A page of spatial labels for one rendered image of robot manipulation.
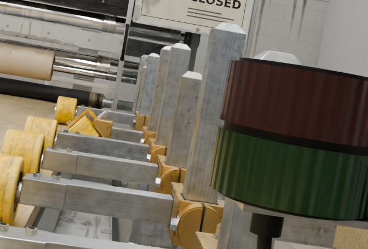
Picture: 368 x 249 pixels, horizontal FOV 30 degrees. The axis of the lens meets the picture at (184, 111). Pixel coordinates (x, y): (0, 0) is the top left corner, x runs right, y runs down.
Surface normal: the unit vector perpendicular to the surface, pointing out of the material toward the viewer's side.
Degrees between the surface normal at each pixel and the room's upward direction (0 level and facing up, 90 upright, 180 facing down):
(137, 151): 90
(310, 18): 90
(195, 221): 90
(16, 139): 46
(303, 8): 90
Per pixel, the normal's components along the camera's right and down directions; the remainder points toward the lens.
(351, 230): -0.98, -0.16
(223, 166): -0.88, -0.13
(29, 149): 0.17, -0.39
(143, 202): 0.11, 0.07
